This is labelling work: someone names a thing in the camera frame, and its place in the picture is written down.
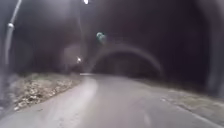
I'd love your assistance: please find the grey asphalt path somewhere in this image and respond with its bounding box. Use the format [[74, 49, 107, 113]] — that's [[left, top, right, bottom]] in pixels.
[[0, 73, 223, 128]]

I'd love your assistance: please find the dark wood of trees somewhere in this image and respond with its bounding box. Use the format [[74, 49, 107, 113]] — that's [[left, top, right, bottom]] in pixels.
[[9, 0, 224, 98]]

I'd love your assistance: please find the leaf-strewn verge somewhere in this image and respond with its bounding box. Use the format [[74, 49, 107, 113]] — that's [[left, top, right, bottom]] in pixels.
[[7, 72, 83, 113]]

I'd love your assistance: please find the dark grass verge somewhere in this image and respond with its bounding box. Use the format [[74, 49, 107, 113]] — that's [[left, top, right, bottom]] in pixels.
[[133, 78, 224, 127]]

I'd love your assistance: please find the street lamp pole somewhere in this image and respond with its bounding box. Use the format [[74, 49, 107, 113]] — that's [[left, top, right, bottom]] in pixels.
[[0, 0, 23, 104]]

